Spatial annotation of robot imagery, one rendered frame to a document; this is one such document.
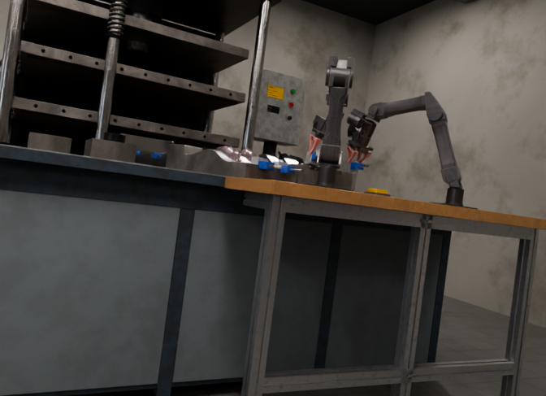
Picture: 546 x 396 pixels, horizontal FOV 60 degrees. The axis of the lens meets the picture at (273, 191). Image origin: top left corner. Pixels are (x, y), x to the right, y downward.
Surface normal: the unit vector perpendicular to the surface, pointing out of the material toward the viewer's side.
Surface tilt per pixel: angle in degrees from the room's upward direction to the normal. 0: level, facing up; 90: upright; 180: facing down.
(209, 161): 90
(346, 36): 90
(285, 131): 90
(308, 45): 90
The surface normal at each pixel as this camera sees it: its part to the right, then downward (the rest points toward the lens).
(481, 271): -0.89, -0.12
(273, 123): 0.47, 0.05
